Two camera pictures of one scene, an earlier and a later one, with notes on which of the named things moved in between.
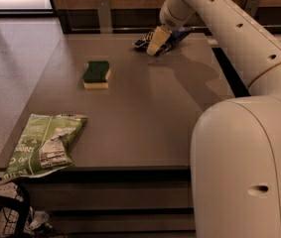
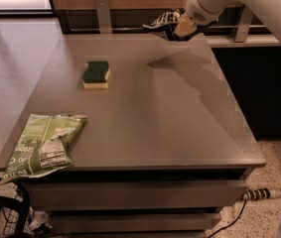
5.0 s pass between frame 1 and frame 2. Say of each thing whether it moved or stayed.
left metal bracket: stayed
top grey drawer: stayed
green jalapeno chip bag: stayed
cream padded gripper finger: moved
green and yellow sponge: stayed
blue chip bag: moved
